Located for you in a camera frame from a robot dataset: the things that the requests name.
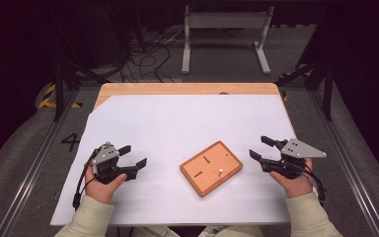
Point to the grey metal stand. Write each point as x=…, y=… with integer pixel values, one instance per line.
x=227, y=20

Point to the person's left leg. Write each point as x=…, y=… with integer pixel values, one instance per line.
x=158, y=232

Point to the black metal frame stand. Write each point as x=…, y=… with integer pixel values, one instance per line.
x=58, y=89
x=327, y=92

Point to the person's leg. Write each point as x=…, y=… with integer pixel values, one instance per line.
x=237, y=232
x=158, y=232

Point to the aluminium floor rail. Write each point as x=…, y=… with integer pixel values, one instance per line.
x=36, y=164
x=348, y=164

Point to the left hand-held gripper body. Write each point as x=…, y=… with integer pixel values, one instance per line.
x=107, y=154

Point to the person's right hand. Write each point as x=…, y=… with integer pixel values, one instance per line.
x=296, y=187

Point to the wooden picture frame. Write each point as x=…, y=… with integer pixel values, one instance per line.
x=210, y=163

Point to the person's right leg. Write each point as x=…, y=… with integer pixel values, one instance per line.
x=237, y=232

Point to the white table mat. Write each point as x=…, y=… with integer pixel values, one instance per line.
x=161, y=125

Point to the person's left hand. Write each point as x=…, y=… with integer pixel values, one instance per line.
x=102, y=191

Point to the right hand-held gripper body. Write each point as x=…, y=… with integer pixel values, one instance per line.
x=297, y=149

